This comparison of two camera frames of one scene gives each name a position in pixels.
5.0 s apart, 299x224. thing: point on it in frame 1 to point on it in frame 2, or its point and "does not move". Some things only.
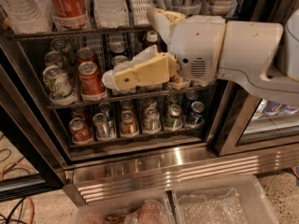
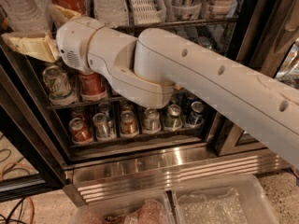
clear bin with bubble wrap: [240, 200] does not move
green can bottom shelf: [174, 119] does not move
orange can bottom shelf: [128, 124] does not move
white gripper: [198, 49] to [73, 42]
